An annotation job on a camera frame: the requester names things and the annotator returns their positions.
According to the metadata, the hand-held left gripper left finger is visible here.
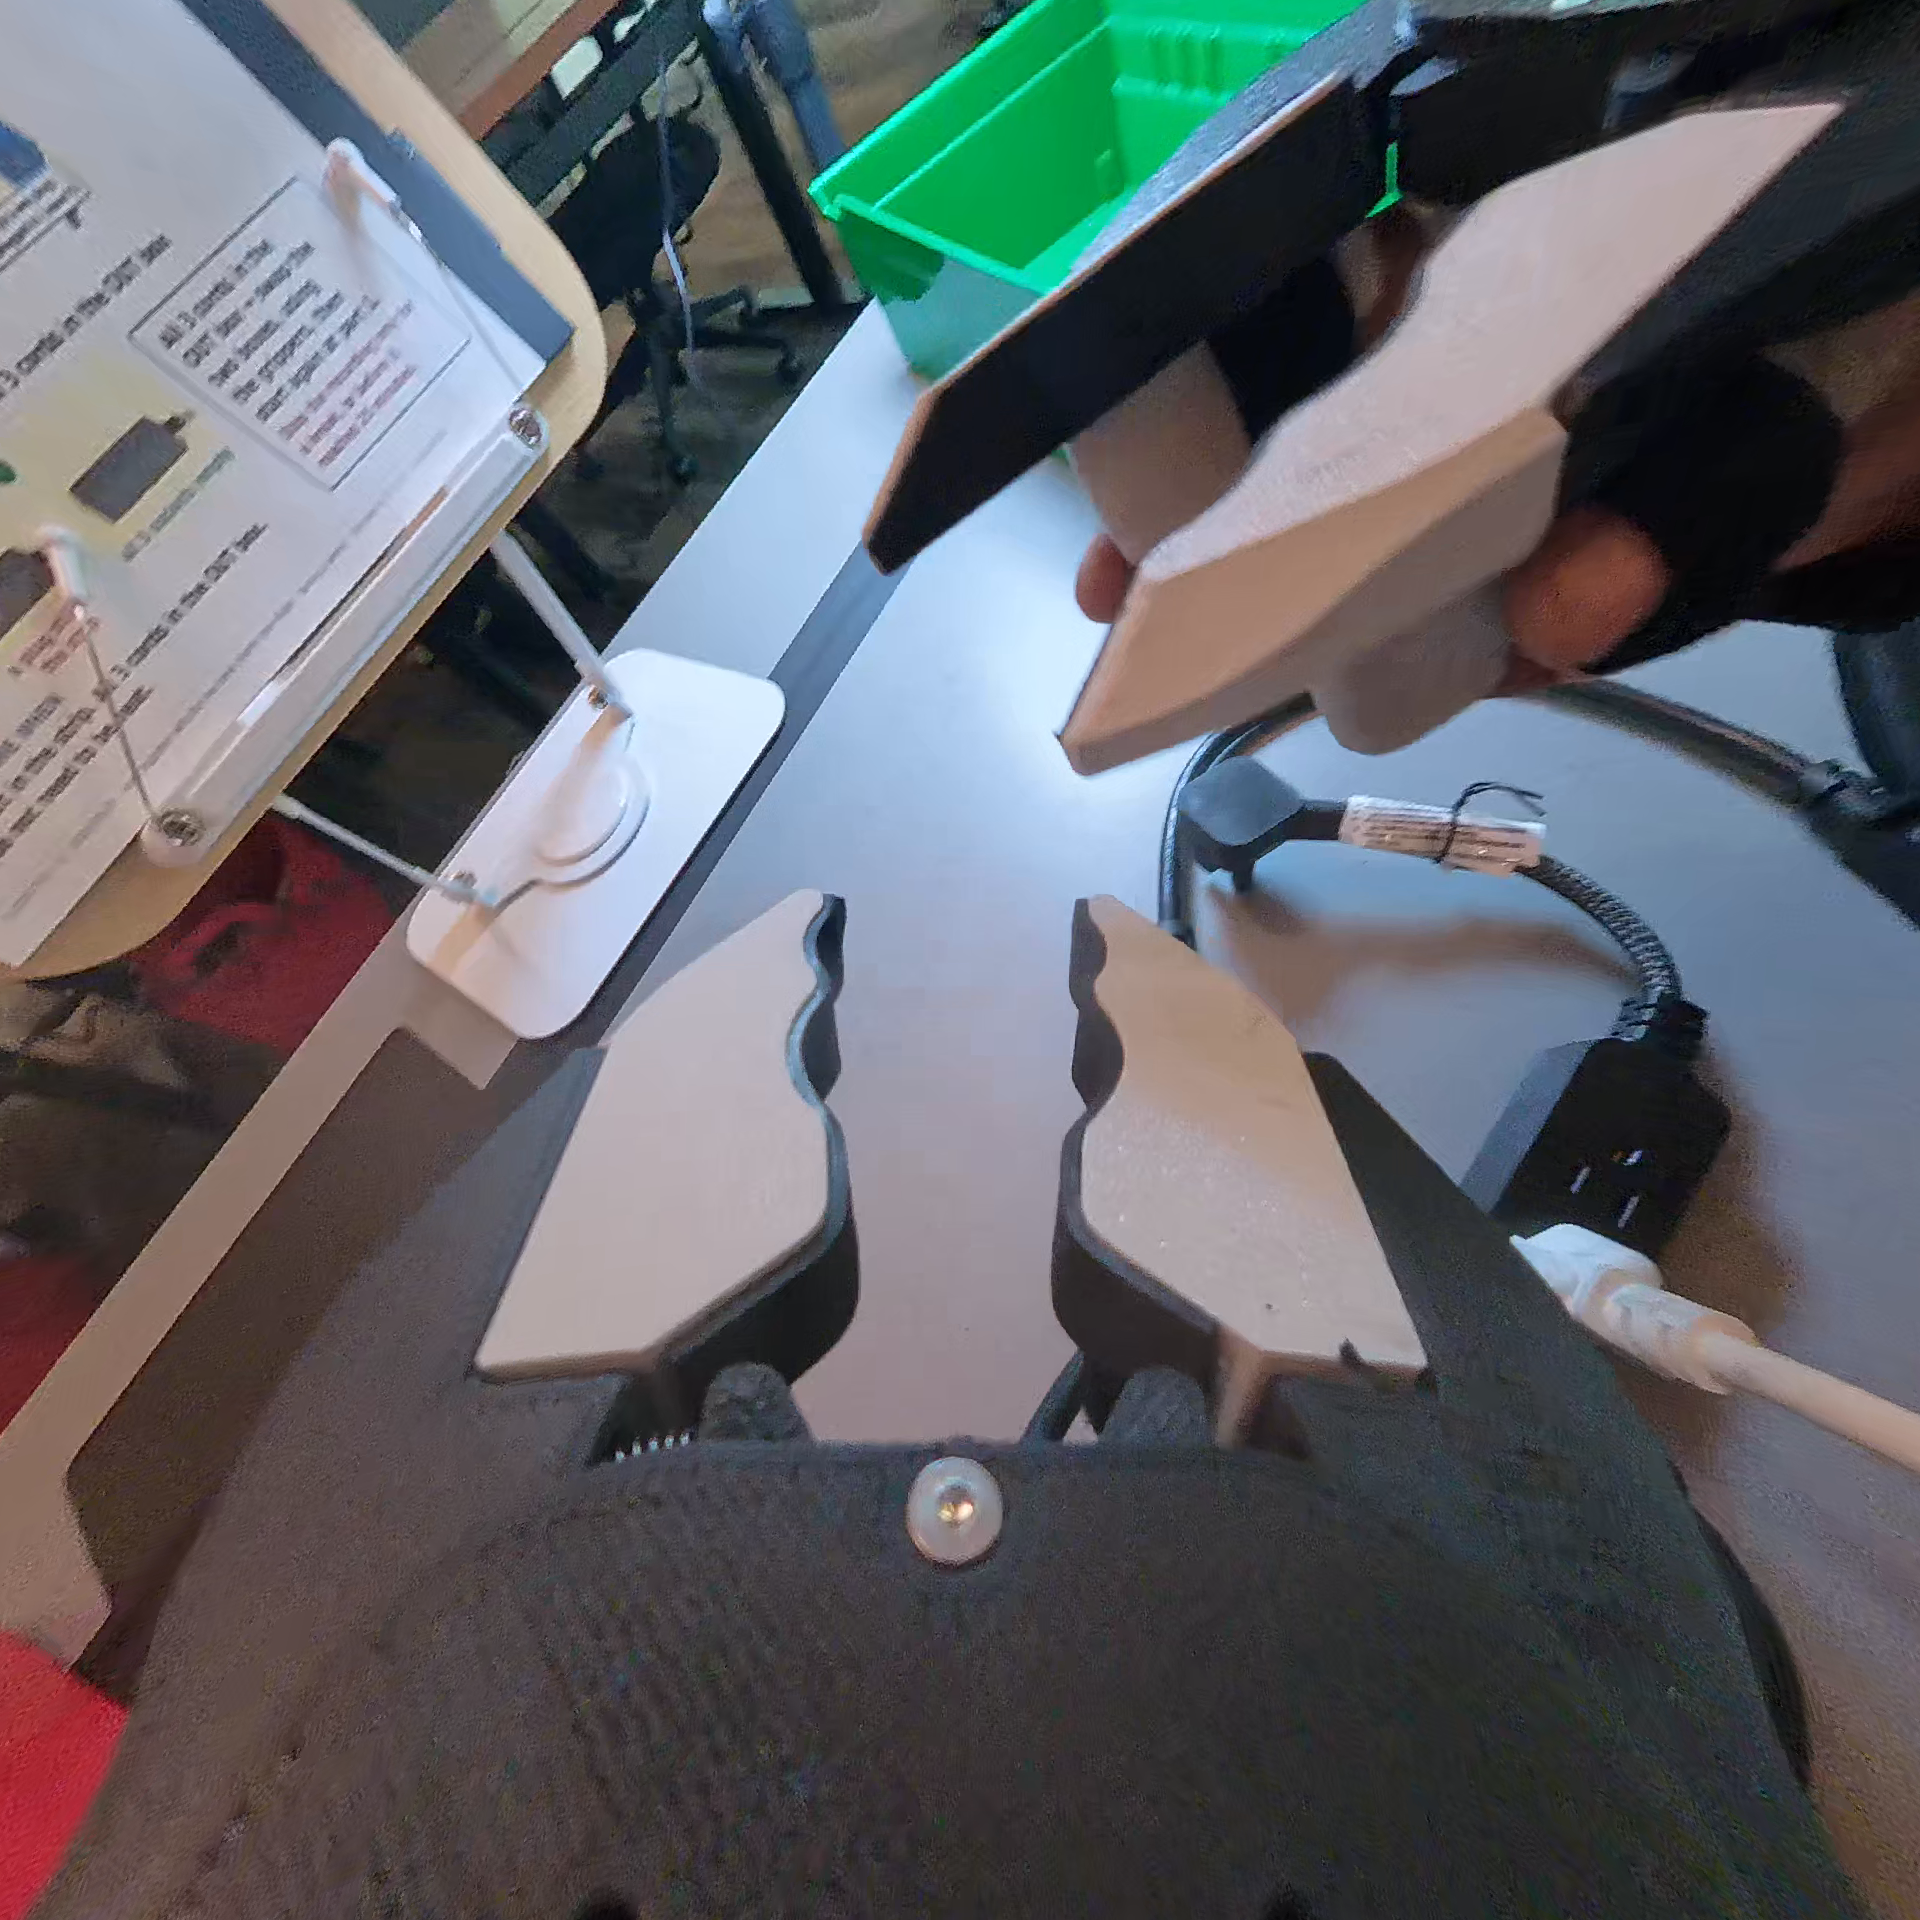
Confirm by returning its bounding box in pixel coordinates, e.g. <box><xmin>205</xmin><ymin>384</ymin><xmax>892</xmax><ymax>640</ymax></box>
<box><xmin>472</xmin><ymin>889</ymin><xmax>859</xmax><ymax>1380</ymax></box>

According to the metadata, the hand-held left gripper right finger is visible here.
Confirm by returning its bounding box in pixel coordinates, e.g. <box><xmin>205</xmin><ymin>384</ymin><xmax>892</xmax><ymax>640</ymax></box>
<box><xmin>1056</xmin><ymin>894</ymin><xmax>1432</xmax><ymax>1452</ymax></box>

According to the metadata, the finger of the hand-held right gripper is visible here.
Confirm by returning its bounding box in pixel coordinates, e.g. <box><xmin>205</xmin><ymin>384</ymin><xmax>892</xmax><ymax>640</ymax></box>
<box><xmin>1056</xmin><ymin>99</ymin><xmax>1846</xmax><ymax>778</ymax></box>
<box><xmin>859</xmin><ymin>65</ymin><xmax>1403</xmax><ymax>577</ymax></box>

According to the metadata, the black power cord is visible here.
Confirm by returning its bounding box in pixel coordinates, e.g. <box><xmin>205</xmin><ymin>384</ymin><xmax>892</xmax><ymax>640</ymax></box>
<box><xmin>1155</xmin><ymin>679</ymin><xmax>1920</xmax><ymax>962</ymax></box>

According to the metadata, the white power cord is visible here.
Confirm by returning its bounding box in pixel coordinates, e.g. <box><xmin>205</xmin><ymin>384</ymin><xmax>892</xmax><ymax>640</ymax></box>
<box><xmin>1513</xmin><ymin>1223</ymin><xmax>1920</xmax><ymax>1479</ymax></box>

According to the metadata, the person's right hand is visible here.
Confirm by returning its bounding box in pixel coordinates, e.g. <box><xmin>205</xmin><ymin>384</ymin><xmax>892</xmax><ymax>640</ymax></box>
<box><xmin>1071</xmin><ymin>253</ymin><xmax>1920</xmax><ymax>679</ymax></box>

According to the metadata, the green storage bin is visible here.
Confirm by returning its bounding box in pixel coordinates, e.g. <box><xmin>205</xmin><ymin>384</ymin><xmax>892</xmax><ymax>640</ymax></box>
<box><xmin>811</xmin><ymin>0</ymin><xmax>1403</xmax><ymax>381</ymax></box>

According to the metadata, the wooden top desk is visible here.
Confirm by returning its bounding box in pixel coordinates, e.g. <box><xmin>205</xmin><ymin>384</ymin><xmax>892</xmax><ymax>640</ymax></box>
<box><xmin>451</xmin><ymin>0</ymin><xmax>852</xmax><ymax>317</ymax></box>

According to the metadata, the red storage tote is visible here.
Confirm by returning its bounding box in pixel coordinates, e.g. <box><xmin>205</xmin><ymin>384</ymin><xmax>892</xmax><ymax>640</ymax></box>
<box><xmin>89</xmin><ymin>817</ymin><xmax>398</xmax><ymax>1037</ymax></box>

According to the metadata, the open red storage bin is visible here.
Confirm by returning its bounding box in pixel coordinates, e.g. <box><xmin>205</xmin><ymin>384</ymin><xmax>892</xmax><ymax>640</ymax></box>
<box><xmin>0</xmin><ymin>1625</ymin><xmax>129</xmax><ymax>1920</ymax></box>

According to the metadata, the instruction board on white stand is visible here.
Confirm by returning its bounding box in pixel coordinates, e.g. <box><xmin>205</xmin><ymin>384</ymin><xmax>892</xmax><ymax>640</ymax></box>
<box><xmin>0</xmin><ymin>0</ymin><xmax>790</xmax><ymax>1048</ymax></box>

